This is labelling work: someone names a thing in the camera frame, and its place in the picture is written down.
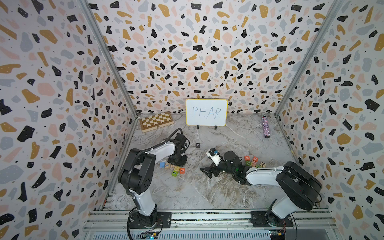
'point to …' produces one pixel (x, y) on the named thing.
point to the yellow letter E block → (177, 167)
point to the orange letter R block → (255, 159)
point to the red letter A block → (247, 158)
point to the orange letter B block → (182, 170)
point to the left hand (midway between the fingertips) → (183, 163)
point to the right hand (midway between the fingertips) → (206, 163)
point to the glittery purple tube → (265, 126)
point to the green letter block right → (248, 163)
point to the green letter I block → (174, 173)
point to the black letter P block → (197, 145)
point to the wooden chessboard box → (156, 121)
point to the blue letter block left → (162, 164)
